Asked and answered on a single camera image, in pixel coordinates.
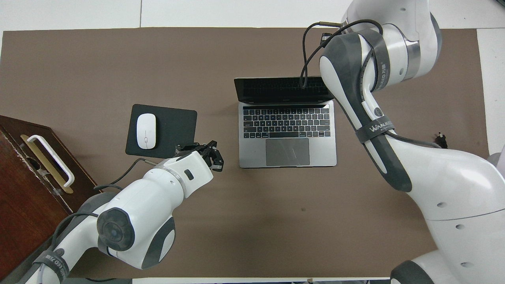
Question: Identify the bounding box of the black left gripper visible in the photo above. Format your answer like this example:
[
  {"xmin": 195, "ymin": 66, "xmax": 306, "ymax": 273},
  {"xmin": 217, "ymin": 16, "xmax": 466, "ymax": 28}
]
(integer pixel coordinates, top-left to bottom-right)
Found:
[{"xmin": 176, "ymin": 140, "xmax": 224, "ymax": 172}]

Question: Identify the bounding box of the grey aluminium laptop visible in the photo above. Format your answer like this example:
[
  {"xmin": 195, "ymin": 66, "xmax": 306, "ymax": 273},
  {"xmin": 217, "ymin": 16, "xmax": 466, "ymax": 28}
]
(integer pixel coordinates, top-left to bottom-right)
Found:
[{"xmin": 234, "ymin": 77, "xmax": 338, "ymax": 169}]

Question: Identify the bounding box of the black mouse pad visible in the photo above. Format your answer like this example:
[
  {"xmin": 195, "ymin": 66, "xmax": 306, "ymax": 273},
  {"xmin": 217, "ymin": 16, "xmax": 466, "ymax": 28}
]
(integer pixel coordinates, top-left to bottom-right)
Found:
[{"xmin": 125, "ymin": 104, "xmax": 198, "ymax": 161}]

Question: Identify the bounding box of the white computer mouse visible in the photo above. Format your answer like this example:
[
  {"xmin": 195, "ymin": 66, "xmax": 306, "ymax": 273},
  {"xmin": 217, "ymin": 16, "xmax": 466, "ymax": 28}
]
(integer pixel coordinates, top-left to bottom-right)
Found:
[{"xmin": 136, "ymin": 113, "xmax": 157, "ymax": 150}]

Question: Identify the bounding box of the brown paper table mat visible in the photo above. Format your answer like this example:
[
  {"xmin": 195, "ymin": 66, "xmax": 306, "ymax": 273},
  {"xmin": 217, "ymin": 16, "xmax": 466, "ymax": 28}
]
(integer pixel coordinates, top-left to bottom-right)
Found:
[{"xmin": 0, "ymin": 27, "xmax": 490, "ymax": 278}]

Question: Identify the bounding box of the dark brown wooden box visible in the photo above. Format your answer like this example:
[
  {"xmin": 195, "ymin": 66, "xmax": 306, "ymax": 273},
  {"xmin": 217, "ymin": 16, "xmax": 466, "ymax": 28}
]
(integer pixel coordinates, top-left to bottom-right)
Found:
[{"xmin": 0, "ymin": 115, "xmax": 99, "ymax": 284}]

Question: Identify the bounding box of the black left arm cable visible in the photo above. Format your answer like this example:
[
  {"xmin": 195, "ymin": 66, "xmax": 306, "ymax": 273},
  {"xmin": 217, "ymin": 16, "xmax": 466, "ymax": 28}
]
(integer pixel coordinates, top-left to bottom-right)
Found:
[{"xmin": 49, "ymin": 158, "xmax": 156, "ymax": 253}]

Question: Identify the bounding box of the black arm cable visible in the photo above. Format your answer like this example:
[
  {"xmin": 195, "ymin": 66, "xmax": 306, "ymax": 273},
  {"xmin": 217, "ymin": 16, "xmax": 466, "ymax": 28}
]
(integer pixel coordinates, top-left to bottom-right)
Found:
[
  {"xmin": 49, "ymin": 158, "xmax": 156, "ymax": 253},
  {"xmin": 301, "ymin": 21, "xmax": 441, "ymax": 149}
]

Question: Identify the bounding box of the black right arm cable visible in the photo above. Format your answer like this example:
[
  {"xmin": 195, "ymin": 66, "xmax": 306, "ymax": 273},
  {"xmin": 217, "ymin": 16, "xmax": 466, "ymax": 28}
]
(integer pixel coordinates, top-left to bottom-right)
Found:
[{"xmin": 301, "ymin": 21, "xmax": 441, "ymax": 149}]

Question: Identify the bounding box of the white box handle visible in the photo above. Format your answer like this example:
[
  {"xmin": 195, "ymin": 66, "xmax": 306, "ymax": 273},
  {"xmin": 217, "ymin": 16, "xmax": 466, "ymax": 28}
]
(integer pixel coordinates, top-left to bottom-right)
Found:
[{"xmin": 26, "ymin": 135, "xmax": 75, "ymax": 187}]

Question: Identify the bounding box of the brass handle plate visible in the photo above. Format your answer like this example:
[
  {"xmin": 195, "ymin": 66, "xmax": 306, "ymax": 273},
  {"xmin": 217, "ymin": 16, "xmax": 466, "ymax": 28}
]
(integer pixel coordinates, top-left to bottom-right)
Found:
[{"xmin": 20, "ymin": 134, "xmax": 74, "ymax": 194}]

